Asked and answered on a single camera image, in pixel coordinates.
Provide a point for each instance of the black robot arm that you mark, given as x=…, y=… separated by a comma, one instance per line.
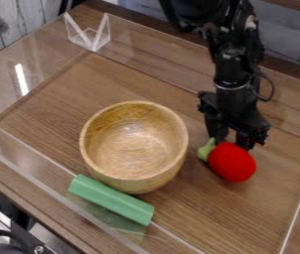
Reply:
x=227, y=24

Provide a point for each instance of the green rectangular block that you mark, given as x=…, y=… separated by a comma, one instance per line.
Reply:
x=112, y=199

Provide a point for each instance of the clear acrylic corner bracket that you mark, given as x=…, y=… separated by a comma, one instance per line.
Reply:
x=89, y=38

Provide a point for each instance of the clear acrylic tray walls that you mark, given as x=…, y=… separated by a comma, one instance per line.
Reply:
x=55, y=84

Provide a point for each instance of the wooden bowl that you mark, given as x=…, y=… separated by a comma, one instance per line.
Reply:
x=133, y=143

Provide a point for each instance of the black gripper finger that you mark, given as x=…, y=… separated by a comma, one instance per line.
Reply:
x=217, y=128
x=251, y=137

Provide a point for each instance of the black equipment bottom left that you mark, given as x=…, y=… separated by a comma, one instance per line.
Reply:
x=19, y=241

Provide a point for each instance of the red felt strawberry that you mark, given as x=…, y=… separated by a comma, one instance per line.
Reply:
x=231, y=162

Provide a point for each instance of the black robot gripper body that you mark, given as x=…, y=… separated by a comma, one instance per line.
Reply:
x=236, y=107

